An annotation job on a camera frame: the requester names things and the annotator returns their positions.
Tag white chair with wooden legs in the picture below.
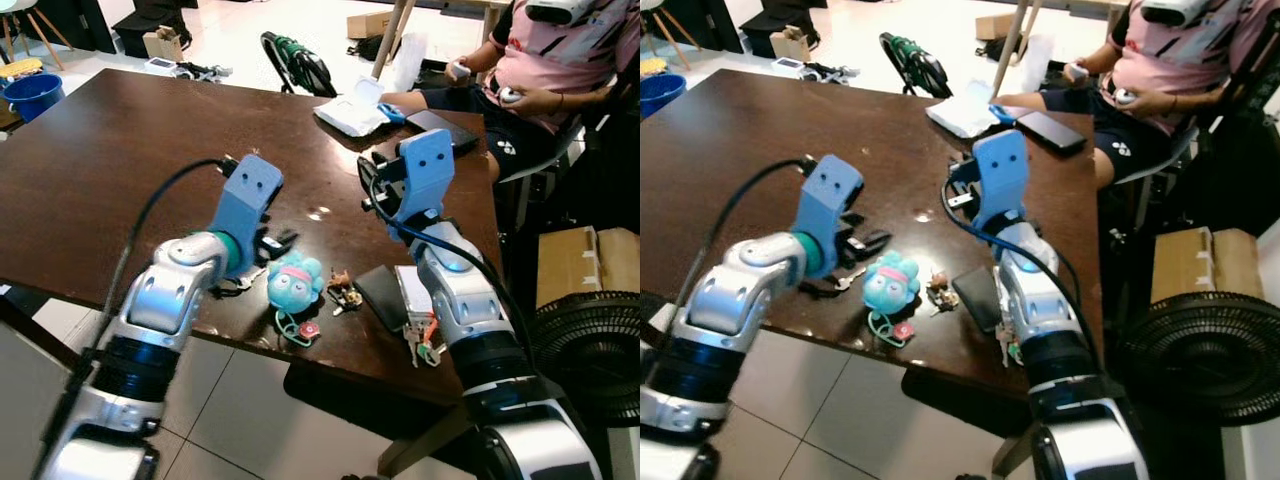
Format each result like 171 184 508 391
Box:
640 0 701 71
0 0 73 71

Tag white tissue pack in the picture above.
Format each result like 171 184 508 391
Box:
925 78 999 139
313 78 391 138

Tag small brown keychain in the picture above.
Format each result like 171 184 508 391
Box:
328 270 364 316
925 270 961 313

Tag black cabinet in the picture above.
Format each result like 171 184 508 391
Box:
660 0 741 53
20 0 116 53

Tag small open cardboard box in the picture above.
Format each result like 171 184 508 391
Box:
143 27 187 63
770 27 813 63

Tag dark brown table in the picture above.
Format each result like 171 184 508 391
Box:
0 68 501 479
640 68 1106 479

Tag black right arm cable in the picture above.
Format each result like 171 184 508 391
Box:
940 180 1103 353
368 172 533 363

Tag light wooden table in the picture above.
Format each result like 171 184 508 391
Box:
990 0 1131 98
370 0 513 81

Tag black office chair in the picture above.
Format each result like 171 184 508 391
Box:
1100 40 1280 241
495 45 641 236

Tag seated person in pink shirt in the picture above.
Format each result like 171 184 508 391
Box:
380 0 641 186
995 0 1280 191

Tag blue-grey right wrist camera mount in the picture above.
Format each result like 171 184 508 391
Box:
972 128 1031 229
397 128 457 226

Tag white plastic bag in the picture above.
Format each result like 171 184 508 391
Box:
1020 35 1056 96
392 33 431 94

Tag black key pouch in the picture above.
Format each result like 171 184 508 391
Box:
950 265 1001 334
354 264 411 334

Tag black cable bundle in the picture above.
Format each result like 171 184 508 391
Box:
800 62 861 84
175 62 234 83

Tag keys with red green tags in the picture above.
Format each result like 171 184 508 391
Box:
402 315 446 368
995 320 1026 368

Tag black green bag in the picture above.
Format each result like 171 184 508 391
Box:
260 30 339 99
880 32 954 99

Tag blue plush keychain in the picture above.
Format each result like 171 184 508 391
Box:
266 252 327 349
862 250 921 349

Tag white card holder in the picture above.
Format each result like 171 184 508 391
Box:
395 265 436 329

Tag small key bunch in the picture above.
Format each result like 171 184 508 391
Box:
208 268 267 299
798 266 869 301

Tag flat cardboard box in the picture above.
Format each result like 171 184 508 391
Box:
347 10 394 41
975 12 1019 41

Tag large cardboard box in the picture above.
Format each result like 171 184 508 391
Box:
537 227 641 308
1150 227 1266 304

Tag large black bag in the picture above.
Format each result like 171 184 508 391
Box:
738 0 821 56
110 0 193 58

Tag blue bucket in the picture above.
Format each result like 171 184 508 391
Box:
0 73 66 124
640 73 688 121

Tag black round fan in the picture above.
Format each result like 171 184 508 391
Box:
1115 292 1280 426
528 290 641 429

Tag white VR headset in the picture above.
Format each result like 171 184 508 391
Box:
1140 0 1211 28
524 0 598 26

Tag black tablet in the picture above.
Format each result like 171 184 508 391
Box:
405 108 482 156
1015 110 1088 156

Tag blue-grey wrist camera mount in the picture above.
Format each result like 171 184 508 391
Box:
206 154 286 273
795 154 865 276
972 128 1031 229
397 128 457 226

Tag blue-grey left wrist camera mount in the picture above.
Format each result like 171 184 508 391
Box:
206 154 286 273
795 154 865 276

